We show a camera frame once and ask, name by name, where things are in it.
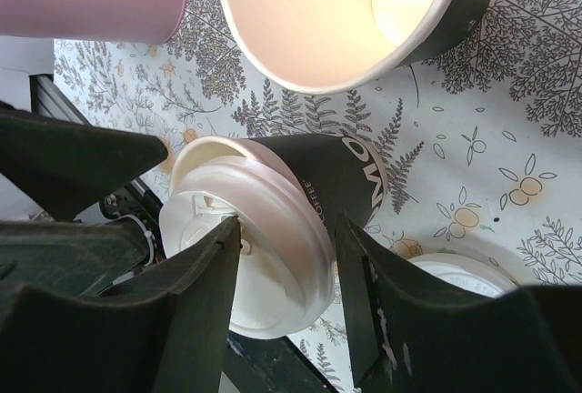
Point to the black paper coffee cup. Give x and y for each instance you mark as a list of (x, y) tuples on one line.
[(336, 172)]

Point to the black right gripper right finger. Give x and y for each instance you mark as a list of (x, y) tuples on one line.
[(409, 331)]

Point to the white plastic cup lid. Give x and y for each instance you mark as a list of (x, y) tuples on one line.
[(466, 273)]

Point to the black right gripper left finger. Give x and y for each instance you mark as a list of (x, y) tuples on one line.
[(161, 331)]

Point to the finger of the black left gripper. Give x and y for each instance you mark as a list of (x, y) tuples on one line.
[(73, 259), (66, 167)]

